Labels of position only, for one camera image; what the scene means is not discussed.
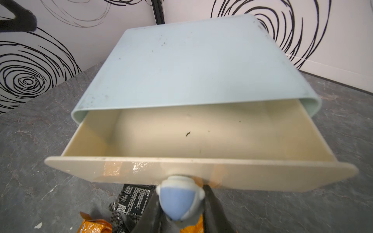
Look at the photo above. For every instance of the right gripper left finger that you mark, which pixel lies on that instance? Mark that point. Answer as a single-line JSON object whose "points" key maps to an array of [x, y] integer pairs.
{"points": [[151, 218]]}

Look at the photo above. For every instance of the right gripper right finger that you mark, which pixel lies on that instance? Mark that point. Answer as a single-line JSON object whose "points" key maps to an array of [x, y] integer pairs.
{"points": [[214, 219]]}

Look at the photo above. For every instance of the orange cookie pack back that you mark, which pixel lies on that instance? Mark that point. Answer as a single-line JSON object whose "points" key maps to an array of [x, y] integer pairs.
{"points": [[198, 228]]}

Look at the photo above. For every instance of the orange cookie pack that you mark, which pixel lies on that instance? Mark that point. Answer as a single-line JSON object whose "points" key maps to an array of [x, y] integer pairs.
{"points": [[90, 225], [198, 228]]}

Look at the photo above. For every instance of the orange cookie pack front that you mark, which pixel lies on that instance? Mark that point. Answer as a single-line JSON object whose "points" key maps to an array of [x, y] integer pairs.
{"points": [[90, 225]]}

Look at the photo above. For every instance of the cream top drawer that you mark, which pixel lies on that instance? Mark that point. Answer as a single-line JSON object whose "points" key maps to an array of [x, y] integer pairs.
{"points": [[270, 146]]}

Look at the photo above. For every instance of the light blue drawer cabinet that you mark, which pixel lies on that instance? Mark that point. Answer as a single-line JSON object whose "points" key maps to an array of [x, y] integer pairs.
{"points": [[220, 60]]}

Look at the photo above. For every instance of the black cookie pack left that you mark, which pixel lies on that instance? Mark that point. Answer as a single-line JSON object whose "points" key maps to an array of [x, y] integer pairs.
{"points": [[132, 200]]}

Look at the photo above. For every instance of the black cookie pack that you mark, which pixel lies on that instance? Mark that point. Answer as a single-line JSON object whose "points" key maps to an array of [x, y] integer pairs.
{"points": [[132, 200], [118, 225]]}

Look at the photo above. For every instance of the black cookie pack right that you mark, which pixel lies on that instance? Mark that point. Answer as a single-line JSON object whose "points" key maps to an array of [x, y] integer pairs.
{"points": [[118, 225]]}

